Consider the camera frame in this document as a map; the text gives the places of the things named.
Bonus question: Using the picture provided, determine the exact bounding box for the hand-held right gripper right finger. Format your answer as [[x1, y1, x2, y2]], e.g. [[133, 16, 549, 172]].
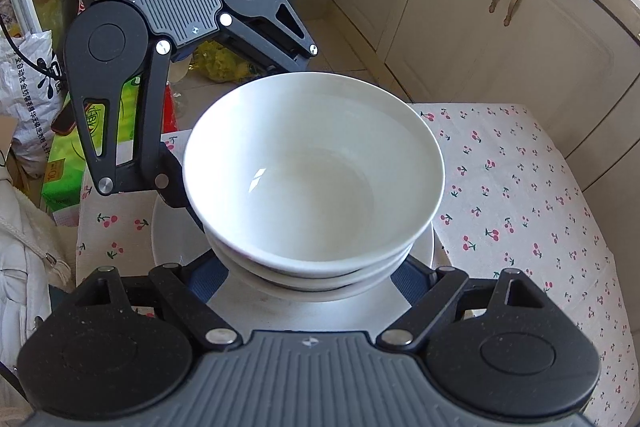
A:
[[376, 256, 547, 350]]

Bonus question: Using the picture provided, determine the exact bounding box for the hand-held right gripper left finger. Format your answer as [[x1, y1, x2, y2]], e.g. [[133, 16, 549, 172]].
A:
[[74, 251, 241, 349]]

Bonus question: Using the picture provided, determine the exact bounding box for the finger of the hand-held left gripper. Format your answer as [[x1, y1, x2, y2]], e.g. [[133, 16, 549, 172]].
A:
[[66, 38, 190, 210], [217, 0, 320, 75]]

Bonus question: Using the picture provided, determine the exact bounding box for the white fruit print plate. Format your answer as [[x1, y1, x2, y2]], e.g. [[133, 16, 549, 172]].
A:
[[151, 194, 436, 335]]

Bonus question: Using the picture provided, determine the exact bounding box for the red packet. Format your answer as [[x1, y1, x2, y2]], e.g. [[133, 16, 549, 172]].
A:
[[162, 82, 181, 132]]

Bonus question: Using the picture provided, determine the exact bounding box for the yellow plastic bag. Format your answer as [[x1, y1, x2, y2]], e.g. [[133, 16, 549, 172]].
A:
[[187, 39, 281, 82]]

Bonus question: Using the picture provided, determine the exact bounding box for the green cardboard box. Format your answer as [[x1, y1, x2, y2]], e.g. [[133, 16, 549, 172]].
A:
[[40, 74, 146, 215]]

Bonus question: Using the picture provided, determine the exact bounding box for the cherry print tablecloth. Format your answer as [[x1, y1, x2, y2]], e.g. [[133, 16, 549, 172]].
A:
[[75, 103, 633, 427]]

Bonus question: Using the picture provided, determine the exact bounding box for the white printed plastic bag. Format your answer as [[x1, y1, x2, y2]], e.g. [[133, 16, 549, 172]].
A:
[[0, 29, 71, 152]]

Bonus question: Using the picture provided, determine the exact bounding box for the brown cardboard box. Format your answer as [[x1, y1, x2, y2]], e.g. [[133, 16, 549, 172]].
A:
[[0, 114, 43, 192]]

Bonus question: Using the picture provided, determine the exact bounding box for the person's white jacket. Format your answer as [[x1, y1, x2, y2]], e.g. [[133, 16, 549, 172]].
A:
[[0, 167, 81, 408]]

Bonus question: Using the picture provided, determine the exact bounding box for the thin black cable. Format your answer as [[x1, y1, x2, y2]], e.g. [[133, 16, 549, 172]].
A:
[[0, 14, 66, 75]]

